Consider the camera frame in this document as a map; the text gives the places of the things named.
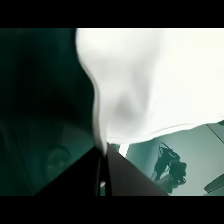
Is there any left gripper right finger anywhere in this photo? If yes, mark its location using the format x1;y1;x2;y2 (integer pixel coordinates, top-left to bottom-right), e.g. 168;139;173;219
105;142;170;197

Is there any white garment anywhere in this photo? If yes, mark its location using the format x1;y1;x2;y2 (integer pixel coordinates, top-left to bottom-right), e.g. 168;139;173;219
75;28;224;156

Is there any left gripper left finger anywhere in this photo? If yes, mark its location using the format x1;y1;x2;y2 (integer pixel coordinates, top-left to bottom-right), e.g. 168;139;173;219
33;145;104;197

